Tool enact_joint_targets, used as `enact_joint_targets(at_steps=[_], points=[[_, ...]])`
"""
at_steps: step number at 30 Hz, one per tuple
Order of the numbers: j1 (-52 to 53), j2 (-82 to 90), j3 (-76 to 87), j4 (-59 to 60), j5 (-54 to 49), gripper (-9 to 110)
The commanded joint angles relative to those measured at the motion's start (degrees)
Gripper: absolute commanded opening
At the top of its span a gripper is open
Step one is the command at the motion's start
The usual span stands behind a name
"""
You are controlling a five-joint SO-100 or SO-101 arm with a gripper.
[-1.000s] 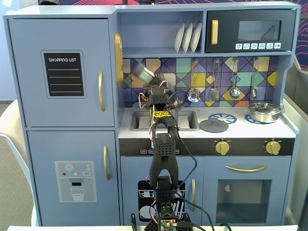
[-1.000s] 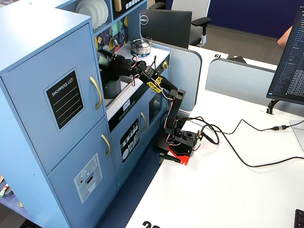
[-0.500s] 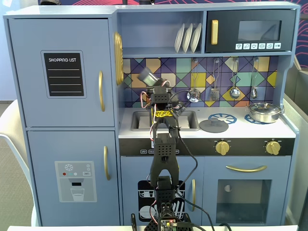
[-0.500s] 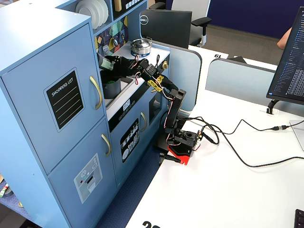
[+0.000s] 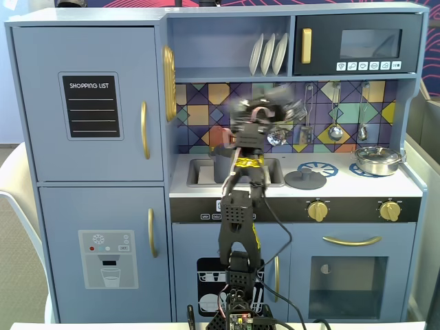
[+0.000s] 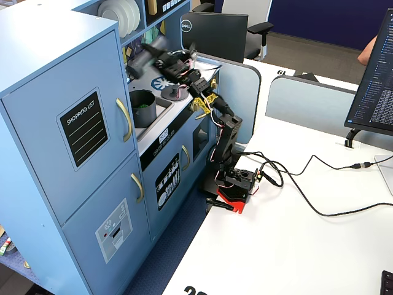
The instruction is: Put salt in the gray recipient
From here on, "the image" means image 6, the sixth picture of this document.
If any red black robot base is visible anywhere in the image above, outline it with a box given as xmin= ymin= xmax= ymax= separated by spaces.
xmin=198 ymin=167 xmax=262 ymax=215

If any medium gold freezer handle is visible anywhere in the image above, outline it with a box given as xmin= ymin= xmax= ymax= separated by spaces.
xmin=130 ymin=173 xmax=145 ymax=204

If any black shopping list sticker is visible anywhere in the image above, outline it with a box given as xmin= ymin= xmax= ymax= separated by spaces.
xmin=56 ymin=87 xmax=111 ymax=172

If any rounded grey desk divider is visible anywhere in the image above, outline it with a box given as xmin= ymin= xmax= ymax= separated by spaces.
xmin=218 ymin=58 xmax=262 ymax=146

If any long gold fridge handle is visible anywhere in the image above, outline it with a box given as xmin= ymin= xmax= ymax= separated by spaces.
xmin=115 ymin=98 xmax=134 ymax=143

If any person forearm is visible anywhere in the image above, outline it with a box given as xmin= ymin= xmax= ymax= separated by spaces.
xmin=357 ymin=34 xmax=379 ymax=66

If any grey laptop stand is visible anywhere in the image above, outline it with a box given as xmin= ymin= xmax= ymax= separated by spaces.
xmin=373 ymin=153 xmax=393 ymax=197

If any white plates stack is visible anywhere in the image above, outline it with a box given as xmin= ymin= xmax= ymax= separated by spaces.
xmin=96 ymin=0 xmax=142 ymax=35

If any black dishwasher sticker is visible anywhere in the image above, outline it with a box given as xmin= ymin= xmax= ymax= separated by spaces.
xmin=154 ymin=152 xmax=181 ymax=211

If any gray pot lid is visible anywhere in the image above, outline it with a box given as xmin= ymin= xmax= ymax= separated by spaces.
xmin=160 ymin=85 xmax=189 ymax=102

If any silver toy sink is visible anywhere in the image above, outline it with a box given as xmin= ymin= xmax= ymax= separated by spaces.
xmin=134 ymin=94 xmax=176 ymax=140

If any long black cable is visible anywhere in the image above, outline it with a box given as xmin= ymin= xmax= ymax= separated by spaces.
xmin=236 ymin=151 xmax=393 ymax=218

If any yellow tie wrap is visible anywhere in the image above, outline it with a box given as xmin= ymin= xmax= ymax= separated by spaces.
xmin=195 ymin=93 xmax=219 ymax=116

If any short gold door handle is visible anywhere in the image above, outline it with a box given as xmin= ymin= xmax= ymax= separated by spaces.
xmin=181 ymin=144 xmax=191 ymax=172

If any gray pot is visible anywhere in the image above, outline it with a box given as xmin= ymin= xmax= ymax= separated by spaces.
xmin=128 ymin=89 xmax=158 ymax=129

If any lit computer monitor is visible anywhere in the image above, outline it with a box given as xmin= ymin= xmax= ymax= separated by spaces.
xmin=343 ymin=7 xmax=393 ymax=136

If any wide grey desk divider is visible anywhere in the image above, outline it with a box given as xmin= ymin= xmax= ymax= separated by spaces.
xmin=265 ymin=74 xmax=359 ymax=138

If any black Dell monitor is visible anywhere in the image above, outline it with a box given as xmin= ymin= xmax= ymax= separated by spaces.
xmin=180 ymin=12 xmax=249 ymax=64

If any black table clamp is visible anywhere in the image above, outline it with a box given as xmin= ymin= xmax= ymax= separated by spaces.
xmin=205 ymin=197 xmax=235 ymax=212

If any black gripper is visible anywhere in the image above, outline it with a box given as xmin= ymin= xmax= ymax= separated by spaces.
xmin=140 ymin=41 xmax=192 ymax=81

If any light blue toy kitchen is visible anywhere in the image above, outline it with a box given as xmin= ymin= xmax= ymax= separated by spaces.
xmin=0 ymin=0 xmax=222 ymax=295

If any black keyboard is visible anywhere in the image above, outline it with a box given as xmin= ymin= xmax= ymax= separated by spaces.
xmin=379 ymin=270 xmax=393 ymax=295

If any black white office chair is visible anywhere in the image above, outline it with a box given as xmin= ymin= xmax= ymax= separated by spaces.
xmin=200 ymin=0 xmax=274 ymax=61

